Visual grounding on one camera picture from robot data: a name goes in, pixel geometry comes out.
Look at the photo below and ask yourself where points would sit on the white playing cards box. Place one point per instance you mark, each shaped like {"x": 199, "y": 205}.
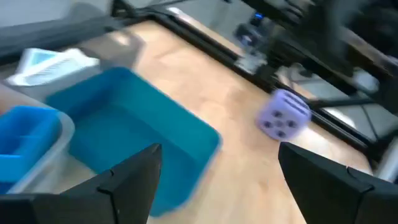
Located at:
{"x": 65, "y": 67}

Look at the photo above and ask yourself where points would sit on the smoky dark grey bin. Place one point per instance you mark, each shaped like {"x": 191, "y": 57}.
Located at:
{"x": 109, "y": 53}

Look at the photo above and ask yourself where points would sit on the black aluminium table frame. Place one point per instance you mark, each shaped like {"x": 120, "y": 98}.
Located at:
{"x": 217, "y": 53}

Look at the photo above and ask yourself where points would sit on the purple foam die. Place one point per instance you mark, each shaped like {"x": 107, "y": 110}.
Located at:
{"x": 281, "y": 116}

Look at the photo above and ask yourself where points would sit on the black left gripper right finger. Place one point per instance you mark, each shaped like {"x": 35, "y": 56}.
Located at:
{"x": 326, "y": 186}

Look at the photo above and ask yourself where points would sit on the light grey plastic bin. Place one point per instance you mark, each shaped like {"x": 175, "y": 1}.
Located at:
{"x": 53, "y": 146}

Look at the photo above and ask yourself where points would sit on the teal plastic bin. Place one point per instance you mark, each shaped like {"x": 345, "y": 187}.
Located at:
{"x": 133, "y": 124}

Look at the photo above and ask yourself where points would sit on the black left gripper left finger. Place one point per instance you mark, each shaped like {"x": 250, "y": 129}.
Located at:
{"x": 124, "y": 189}

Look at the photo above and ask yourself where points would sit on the blue white card pack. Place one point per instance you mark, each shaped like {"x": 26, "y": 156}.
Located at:
{"x": 37, "y": 57}

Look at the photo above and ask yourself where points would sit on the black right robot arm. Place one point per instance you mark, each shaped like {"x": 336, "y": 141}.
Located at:
{"x": 311, "y": 28}

